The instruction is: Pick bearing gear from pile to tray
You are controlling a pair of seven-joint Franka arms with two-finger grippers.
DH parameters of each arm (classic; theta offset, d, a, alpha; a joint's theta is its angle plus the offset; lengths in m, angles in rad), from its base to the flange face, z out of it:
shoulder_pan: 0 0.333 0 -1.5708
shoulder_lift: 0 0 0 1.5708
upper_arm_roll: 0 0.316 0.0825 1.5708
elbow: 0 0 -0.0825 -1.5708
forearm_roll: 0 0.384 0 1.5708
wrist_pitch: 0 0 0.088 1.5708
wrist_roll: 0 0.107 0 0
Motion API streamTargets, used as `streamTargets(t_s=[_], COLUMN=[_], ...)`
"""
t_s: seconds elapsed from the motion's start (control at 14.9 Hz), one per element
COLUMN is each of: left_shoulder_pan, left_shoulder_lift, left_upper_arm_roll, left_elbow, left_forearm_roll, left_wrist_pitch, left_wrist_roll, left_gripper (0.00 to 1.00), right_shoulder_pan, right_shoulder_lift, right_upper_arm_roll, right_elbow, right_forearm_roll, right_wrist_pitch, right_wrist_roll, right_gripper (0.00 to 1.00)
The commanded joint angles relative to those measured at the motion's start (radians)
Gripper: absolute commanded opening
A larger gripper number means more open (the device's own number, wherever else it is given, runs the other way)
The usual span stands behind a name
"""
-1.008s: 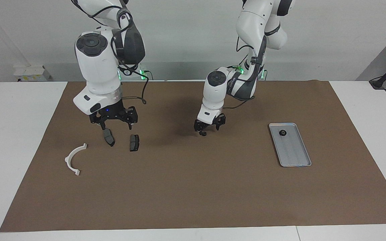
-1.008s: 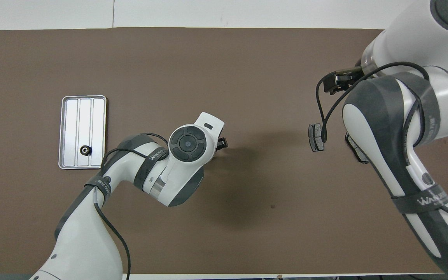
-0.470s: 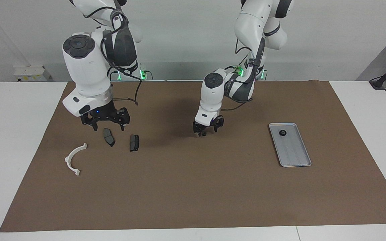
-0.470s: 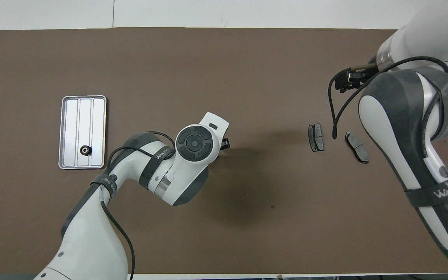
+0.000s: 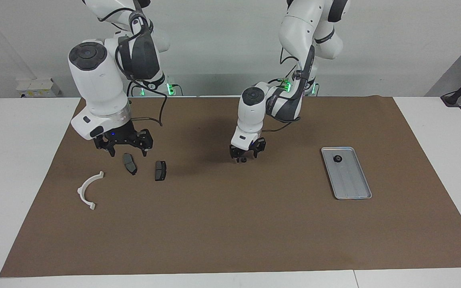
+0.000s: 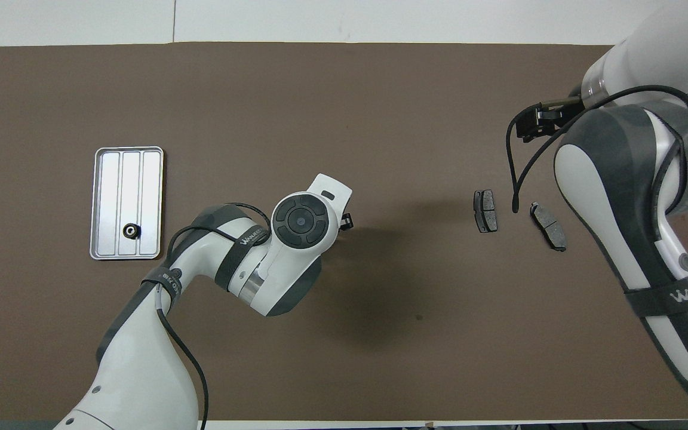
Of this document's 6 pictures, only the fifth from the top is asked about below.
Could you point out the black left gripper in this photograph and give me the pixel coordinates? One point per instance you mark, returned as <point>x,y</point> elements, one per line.
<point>247,149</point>

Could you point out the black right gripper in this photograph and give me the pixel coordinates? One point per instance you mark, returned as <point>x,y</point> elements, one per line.
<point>120,136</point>

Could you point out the large black bearing gear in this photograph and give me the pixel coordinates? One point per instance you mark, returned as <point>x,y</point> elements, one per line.
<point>337,158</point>

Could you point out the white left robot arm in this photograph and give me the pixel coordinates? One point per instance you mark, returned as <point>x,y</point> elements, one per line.
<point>250,116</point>

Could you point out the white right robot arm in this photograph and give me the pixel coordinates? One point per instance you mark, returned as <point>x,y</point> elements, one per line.
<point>98,88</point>

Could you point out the silver metal tray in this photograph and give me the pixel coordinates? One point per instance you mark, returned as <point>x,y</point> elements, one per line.
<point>350,180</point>

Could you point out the dark curved brake pad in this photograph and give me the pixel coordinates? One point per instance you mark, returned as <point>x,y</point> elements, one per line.
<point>129,164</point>

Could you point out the dark rectangular brake pad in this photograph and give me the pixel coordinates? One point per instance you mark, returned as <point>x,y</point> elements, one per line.
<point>160,171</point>

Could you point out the white curved plastic part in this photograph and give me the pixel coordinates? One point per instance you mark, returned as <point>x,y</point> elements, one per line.
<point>81,192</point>

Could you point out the brown table mat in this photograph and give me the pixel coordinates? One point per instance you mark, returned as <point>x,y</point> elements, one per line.
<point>230,232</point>

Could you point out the white socket box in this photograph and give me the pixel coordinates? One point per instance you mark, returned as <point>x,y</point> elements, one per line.
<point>34,87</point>

